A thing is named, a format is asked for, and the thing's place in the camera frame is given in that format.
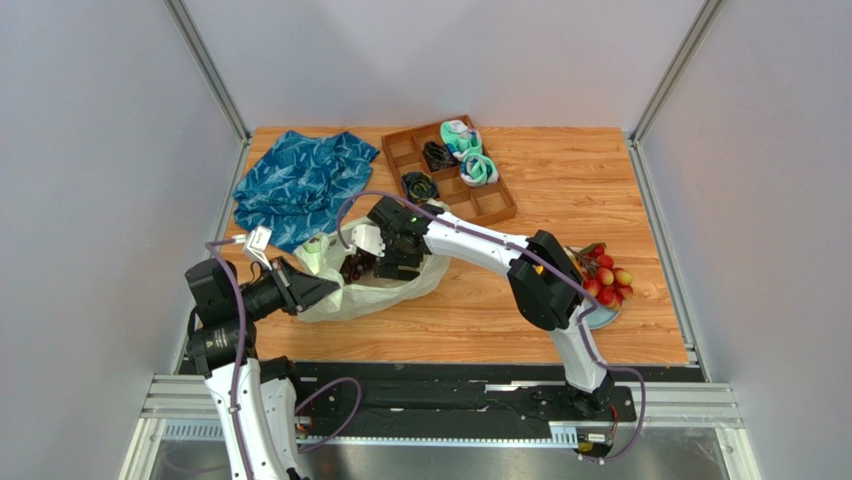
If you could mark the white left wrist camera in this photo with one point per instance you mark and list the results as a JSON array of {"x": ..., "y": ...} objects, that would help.
[{"x": 254, "y": 245}]

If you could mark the cream and blue plate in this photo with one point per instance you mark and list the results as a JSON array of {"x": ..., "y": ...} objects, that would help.
[{"x": 601, "y": 317}]

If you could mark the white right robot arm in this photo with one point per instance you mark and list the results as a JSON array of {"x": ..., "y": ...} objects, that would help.
[{"x": 545, "y": 283}]

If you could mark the teal white sock lower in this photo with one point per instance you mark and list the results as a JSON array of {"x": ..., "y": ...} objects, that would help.
[{"x": 477, "y": 170}]

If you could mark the teal white sock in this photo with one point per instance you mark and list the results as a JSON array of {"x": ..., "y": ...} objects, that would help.
[
  {"x": 477, "y": 170},
  {"x": 460, "y": 139}
]

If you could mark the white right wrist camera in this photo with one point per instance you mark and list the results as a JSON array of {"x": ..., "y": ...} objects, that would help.
[{"x": 368, "y": 237}]

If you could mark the right aluminium frame post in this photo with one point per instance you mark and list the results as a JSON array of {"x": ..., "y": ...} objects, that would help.
[{"x": 706, "y": 16}]

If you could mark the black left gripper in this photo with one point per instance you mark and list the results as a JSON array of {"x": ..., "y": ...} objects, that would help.
[{"x": 304, "y": 290}]

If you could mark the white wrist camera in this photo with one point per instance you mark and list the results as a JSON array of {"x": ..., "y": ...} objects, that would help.
[
  {"x": 368, "y": 237},
  {"x": 254, "y": 245}
]

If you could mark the fake red lychee bunch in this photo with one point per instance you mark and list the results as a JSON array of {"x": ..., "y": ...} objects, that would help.
[{"x": 609, "y": 284}]

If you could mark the fake dark grape bunch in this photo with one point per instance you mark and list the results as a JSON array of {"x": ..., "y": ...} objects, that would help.
[{"x": 357, "y": 266}]

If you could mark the dark green leaf rolled sock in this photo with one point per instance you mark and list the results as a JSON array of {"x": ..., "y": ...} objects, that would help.
[{"x": 419, "y": 187}]

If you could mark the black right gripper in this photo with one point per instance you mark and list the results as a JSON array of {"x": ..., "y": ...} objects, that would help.
[{"x": 387, "y": 257}]

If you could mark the black patterned rolled sock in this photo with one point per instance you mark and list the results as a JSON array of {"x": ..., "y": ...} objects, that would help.
[{"x": 438, "y": 157}]

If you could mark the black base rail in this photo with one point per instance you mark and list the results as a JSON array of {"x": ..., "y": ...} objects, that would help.
[{"x": 443, "y": 400}]

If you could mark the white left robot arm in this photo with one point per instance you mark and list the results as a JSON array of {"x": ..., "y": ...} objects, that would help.
[{"x": 254, "y": 400}]

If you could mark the teal white sock upper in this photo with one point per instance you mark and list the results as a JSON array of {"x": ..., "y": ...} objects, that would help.
[{"x": 460, "y": 139}]

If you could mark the blue shark print cloth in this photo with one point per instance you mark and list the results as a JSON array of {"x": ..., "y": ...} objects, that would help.
[{"x": 297, "y": 187}]

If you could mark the grey aluminium frame post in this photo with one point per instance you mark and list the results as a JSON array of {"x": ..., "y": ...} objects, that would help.
[{"x": 188, "y": 29}]

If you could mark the translucent white plastic bag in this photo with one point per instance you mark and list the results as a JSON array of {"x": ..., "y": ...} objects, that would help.
[{"x": 323, "y": 256}]

